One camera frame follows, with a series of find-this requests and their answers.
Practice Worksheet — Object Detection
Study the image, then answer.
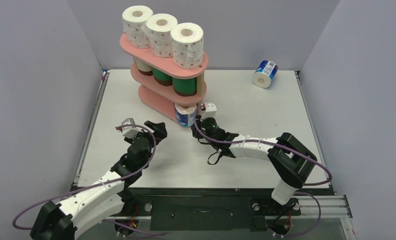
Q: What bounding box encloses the blue Tempo packaged roll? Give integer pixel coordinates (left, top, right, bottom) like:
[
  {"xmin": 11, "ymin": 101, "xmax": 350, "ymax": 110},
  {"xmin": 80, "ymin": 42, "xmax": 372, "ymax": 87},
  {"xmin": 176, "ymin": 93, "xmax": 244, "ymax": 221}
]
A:
[{"xmin": 174, "ymin": 103, "xmax": 197, "ymax": 128}]

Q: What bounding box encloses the green brown roll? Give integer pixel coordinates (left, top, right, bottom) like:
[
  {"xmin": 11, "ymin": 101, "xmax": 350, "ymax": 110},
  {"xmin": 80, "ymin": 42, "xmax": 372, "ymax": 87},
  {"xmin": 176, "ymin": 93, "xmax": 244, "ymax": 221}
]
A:
[
  {"xmin": 172, "ymin": 77, "xmax": 197, "ymax": 97},
  {"xmin": 152, "ymin": 68, "xmax": 172, "ymax": 86}
]

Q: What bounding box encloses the pink three-tier wooden shelf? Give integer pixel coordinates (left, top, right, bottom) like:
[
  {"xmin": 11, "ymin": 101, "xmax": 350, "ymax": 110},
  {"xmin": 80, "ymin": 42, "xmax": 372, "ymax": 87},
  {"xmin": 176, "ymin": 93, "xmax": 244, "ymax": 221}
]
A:
[{"xmin": 119, "ymin": 33, "xmax": 209, "ymax": 122}]

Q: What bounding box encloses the cream brown paper roll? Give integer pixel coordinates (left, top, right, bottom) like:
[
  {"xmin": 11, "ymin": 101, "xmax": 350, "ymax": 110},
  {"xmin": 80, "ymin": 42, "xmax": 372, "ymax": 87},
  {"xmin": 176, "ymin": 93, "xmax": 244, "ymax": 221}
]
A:
[{"xmin": 133, "ymin": 57, "xmax": 153, "ymax": 76}]

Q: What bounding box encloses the blue white packaged roll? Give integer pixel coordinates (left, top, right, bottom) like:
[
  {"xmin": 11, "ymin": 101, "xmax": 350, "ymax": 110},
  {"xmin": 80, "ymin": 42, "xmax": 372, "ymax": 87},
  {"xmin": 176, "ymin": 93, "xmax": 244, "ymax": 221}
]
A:
[{"xmin": 252, "ymin": 60, "xmax": 279, "ymax": 89}]

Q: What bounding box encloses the white dotted toilet roll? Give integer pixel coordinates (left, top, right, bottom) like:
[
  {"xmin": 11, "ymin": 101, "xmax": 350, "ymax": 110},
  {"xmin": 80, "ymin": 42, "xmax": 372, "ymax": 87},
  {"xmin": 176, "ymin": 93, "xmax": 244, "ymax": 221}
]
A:
[
  {"xmin": 122, "ymin": 5, "xmax": 153, "ymax": 49},
  {"xmin": 144, "ymin": 13, "xmax": 178, "ymax": 58},
  {"xmin": 170, "ymin": 22, "xmax": 204, "ymax": 69}
]

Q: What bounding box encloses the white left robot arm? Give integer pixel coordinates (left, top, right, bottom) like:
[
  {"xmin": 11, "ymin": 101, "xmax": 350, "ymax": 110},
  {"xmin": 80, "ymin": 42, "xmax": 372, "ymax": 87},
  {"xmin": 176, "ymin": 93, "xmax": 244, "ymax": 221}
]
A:
[{"xmin": 29, "ymin": 118, "xmax": 167, "ymax": 240}]

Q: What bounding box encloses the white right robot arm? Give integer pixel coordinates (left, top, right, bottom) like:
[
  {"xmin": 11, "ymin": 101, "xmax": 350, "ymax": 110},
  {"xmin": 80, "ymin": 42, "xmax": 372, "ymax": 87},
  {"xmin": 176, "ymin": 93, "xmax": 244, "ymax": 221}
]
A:
[{"xmin": 191, "ymin": 115, "xmax": 317, "ymax": 214}]

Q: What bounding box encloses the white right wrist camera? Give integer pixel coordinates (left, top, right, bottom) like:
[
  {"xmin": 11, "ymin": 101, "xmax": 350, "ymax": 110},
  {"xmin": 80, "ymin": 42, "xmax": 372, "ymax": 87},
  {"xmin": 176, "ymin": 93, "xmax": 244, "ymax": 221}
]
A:
[{"xmin": 200, "ymin": 102, "xmax": 217, "ymax": 121}]

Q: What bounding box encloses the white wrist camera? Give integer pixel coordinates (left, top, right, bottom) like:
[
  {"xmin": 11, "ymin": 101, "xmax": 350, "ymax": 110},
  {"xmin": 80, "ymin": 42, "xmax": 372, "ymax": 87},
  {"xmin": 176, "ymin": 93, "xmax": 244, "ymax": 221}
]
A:
[
  {"xmin": 115, "ymin": 118, "xmax": 141, "ymax": 139},
  {"xmin": 200, "ymin": 102, "xmax": 217, "ymax": 121}
]

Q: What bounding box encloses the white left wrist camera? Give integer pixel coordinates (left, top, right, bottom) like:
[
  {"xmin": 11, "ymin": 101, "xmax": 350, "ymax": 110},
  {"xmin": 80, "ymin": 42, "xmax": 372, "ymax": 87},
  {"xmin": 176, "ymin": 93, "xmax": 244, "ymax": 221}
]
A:
[{"xmin": 115, "ymin": 118, "xmax": 141, "ymax": 139}]

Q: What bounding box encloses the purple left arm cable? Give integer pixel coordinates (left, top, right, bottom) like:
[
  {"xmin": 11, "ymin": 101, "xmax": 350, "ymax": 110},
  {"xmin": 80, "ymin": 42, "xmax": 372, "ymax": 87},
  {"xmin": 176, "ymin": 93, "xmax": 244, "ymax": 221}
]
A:
[{"xmin": 11, "ymin": 124, "xmax": 167, "ymax": 239}]

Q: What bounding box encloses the aluminium table edge rail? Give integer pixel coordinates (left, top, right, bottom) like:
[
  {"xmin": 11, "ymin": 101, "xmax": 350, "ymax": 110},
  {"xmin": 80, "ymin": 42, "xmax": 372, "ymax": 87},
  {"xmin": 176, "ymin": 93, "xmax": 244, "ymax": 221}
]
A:
[{"xmin": 71, "ymin": 69, "xmax": 111, "ymax": 187}]

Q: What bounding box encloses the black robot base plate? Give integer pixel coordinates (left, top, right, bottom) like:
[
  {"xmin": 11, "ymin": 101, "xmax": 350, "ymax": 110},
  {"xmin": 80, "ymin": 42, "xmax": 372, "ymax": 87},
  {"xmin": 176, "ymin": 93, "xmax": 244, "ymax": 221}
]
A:
[{"xmin": 114, "ymin": 188, "xmax": 301, "ymax": 232}]

